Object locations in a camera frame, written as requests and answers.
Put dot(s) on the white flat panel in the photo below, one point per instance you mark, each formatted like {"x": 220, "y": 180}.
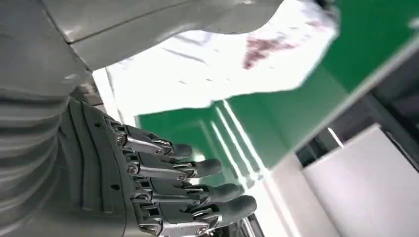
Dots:
{"x": 366, "y": 189}

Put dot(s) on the dark metal frame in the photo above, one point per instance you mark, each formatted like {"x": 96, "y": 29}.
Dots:
{"x": 392, "y": 108}

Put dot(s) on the ribbed grey right arm sleeve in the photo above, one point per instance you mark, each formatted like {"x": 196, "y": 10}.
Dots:
{"x": 26, "y": 157}

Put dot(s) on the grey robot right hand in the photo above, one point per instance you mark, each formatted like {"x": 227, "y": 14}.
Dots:
{"x": 95, "y": 183}

